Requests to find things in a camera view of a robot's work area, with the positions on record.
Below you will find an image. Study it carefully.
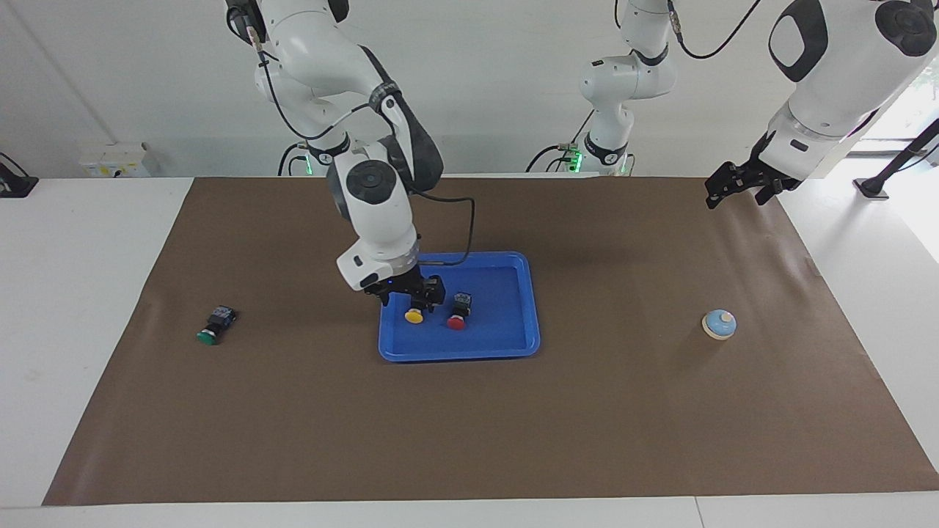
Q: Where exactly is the light blue call bell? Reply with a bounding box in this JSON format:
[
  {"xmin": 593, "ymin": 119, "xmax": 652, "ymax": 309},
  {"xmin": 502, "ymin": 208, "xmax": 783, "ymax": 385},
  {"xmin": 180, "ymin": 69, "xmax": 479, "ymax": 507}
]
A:
[{"xmin": 702, "ymin": 309, "xmax": 737, "ymax": 341}]

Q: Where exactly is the green push button switch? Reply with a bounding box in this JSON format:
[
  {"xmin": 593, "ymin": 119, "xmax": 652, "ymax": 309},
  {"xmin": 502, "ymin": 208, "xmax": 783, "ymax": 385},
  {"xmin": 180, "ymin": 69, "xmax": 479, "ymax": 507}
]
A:
[{"xmin": 197, "ymin": 307, "xmax": 237, "ymax": 346}]

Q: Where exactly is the blue plastic tray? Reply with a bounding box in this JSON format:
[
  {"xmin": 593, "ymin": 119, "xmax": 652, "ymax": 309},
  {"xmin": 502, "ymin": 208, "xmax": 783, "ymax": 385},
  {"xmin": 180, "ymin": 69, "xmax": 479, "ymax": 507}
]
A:
[{"xmin": 378, "ymin": 251, "xmax": 541, "ymax": 363}]

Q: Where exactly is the black tripod stand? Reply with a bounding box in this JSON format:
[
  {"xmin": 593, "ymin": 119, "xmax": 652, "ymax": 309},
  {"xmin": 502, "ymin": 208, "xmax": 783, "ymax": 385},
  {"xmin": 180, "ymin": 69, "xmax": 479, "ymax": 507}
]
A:
[{"xmin": 853, "ymin": 117, "xmax": 939, "ymax": 200}]

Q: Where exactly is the brown table mat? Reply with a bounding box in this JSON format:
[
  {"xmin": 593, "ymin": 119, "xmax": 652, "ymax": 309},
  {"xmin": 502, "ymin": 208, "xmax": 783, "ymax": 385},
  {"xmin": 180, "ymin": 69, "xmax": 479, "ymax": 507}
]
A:
[{"xmin": 43, "ymin": 176, "xmax": 939, "ymax": 507}]

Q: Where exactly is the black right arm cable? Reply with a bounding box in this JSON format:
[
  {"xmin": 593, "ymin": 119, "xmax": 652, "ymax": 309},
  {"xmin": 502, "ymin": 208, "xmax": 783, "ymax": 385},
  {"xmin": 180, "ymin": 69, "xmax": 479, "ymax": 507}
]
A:
[{"xmin": 249, "ymin": 11, "xmax": 476, "ymax": 266}]

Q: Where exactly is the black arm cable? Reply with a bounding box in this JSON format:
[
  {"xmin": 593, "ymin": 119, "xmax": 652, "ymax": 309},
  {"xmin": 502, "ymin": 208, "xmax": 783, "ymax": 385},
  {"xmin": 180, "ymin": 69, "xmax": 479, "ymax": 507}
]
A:
[
  {"xmin": 664, "ymin": 0, "xmax": 760, "ymax": 60},
  {"xmin": 249, "ymin": 11, "xmax": 476, "ymax": 266}
]

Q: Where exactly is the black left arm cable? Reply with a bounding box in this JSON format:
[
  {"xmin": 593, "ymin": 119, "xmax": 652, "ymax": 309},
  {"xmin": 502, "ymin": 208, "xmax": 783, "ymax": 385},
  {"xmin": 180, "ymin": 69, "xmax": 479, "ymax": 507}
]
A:
[{"xmin": 664, "ymin": 0, "xmax": 760, "ymax": 60}]

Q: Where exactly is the black right base cable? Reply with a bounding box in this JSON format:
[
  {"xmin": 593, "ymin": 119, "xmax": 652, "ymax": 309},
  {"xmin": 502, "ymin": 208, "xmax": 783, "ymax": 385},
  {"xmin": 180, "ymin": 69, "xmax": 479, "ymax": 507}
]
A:
[{"xmin": 277, "ymin": 142, "xmax": 309, "ymax": 177}]

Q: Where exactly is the black base cable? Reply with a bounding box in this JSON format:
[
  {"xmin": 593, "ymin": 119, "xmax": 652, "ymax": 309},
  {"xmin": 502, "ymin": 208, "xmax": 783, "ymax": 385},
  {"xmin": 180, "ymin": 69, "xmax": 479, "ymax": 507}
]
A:
[
  {"xmin": 277, "ymin": 142, "xmax": 309, "ymax": 177},
  {"xmin": 525, "ymin": 110, "xmax": 593, "ymax": 175}
]

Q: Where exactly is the black left base cable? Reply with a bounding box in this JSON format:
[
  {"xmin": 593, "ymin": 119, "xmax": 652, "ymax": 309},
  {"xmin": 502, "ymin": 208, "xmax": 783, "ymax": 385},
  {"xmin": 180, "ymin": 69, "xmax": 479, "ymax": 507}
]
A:
[{"xmin": 525, "ymin": 110, "xmax": 593, "ymax": 175}]

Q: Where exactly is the white wall socket box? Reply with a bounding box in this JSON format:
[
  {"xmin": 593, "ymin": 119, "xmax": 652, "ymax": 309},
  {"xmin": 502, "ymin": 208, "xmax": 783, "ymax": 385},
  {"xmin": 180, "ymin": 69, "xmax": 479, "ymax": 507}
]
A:
[{"xmin": 79, "ymin": 143, "xmax": 151, "ymax": 178}]

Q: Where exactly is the black clamp mount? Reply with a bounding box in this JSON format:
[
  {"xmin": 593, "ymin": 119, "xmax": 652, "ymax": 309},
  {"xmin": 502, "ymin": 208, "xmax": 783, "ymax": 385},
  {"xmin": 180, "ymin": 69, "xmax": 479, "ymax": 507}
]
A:
[{"xmin": 0, "ymin": 152, "xmax": 39, "ymax": 199}]

